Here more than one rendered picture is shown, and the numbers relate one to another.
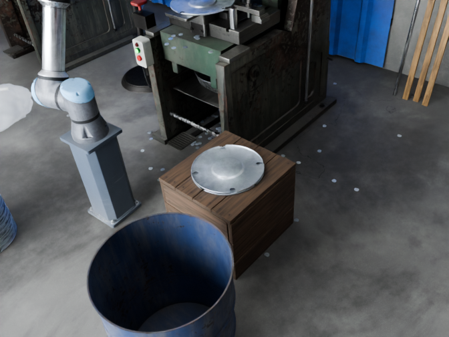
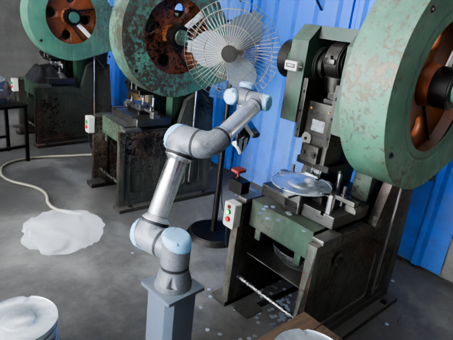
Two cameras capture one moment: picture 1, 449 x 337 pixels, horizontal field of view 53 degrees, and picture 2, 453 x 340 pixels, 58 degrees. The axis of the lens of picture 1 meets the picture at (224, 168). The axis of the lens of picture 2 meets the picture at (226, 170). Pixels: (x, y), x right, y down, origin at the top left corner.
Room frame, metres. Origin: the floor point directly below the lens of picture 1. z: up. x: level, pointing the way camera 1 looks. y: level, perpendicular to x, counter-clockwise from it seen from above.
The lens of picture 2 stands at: (0.15, 0.34, 1.48)
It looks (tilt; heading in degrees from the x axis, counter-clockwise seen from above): 20 degrees down; 2
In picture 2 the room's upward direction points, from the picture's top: 7 degrees clockwise
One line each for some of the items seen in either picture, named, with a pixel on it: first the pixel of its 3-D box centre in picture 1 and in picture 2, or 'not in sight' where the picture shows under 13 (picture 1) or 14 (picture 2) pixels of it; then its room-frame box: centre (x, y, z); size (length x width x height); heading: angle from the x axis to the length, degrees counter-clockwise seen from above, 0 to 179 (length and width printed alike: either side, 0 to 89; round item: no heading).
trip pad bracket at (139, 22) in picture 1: (146, 29); (238, 194); (2.15, 0.32, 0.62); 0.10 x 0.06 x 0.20; 45
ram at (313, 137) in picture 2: not in sight; (322, 131); (2.07, -0.03, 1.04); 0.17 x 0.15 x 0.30; 135
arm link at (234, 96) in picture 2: not in sight; (238, 96); (2.08, 0.38, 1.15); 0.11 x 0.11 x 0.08; 62
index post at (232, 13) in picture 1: (232, 17); (330, 203); (1.88, -0.09, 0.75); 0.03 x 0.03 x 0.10; 45
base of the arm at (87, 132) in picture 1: (87, 123); (174, 273); (1.55, 0.54, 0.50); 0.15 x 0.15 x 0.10
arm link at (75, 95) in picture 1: (78, 97); (174, 247); (1.55, 0.55, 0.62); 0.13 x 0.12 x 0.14; 62
